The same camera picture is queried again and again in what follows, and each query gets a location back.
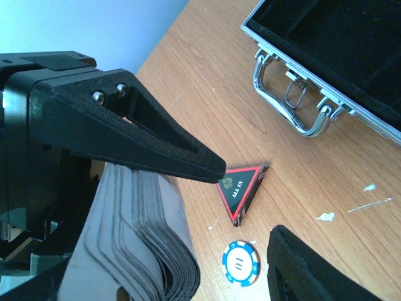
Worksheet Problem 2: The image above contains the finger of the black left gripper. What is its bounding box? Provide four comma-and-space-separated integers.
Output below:
29, 68, 226, 183

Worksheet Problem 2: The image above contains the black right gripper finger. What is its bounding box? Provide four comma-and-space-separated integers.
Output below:
267, 224, 379, 300

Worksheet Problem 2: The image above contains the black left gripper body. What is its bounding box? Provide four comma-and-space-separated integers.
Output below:
1, 51, 98, 276

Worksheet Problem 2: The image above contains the poker chip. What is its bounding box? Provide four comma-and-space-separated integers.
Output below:
222, 240, 261, 287

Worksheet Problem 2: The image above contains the grey card deck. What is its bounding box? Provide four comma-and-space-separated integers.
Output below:
57, 163, 201, 300

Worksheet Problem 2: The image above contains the aluminium poker chip case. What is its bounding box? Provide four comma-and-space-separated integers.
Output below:
241, 1, 400, 144

